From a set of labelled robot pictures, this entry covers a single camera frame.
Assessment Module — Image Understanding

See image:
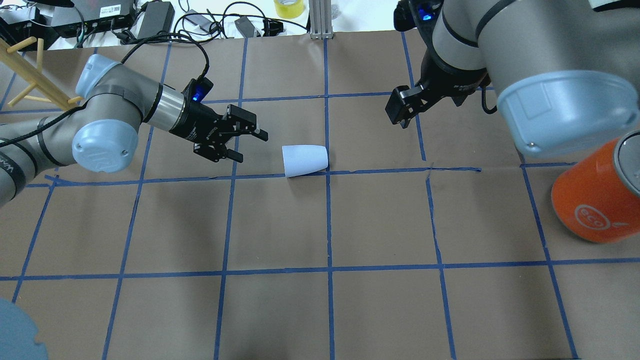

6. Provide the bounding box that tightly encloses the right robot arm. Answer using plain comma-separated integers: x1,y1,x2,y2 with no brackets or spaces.
385,0,640,158

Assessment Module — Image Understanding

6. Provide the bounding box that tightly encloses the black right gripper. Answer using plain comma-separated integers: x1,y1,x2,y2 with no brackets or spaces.
385,48,491,129

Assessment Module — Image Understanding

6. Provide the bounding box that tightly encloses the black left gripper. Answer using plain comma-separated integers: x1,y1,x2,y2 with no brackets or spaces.
169,77,269,163

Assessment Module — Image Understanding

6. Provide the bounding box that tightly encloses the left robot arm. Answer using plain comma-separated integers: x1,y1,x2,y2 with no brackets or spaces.
1,54,269,205

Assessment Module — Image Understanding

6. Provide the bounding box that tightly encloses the wooden mug tree stand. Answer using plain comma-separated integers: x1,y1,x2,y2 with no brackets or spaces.
0,36,84,111

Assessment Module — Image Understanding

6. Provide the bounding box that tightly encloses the yellow tape roll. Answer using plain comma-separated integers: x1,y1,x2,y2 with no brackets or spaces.
273,0,306,19

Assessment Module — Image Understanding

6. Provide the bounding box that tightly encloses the light blue plastic cup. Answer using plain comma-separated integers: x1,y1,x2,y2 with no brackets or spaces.
281,145,329,178

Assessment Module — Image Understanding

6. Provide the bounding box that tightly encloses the black power brick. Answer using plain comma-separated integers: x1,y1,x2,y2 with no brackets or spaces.
137,0,175,39

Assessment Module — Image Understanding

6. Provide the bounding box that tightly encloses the aluminium frame post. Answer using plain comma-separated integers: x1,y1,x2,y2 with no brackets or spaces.
308,0,335,40

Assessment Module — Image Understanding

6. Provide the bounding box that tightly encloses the orange can with grey lid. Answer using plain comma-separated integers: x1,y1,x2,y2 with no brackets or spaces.
551,130,640,244

